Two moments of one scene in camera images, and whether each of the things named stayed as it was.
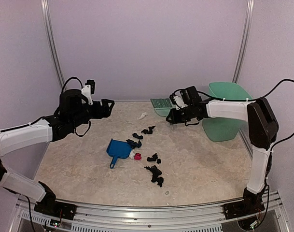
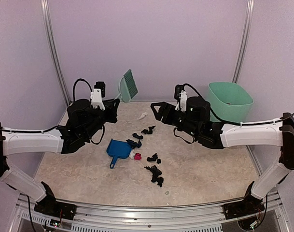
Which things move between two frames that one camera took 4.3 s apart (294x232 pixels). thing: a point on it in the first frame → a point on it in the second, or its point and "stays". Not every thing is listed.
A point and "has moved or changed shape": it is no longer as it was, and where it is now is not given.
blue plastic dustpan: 118,149 stays
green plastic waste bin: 222,130 stays
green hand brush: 162,106 has moved or changed shape
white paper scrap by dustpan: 132,154 stays
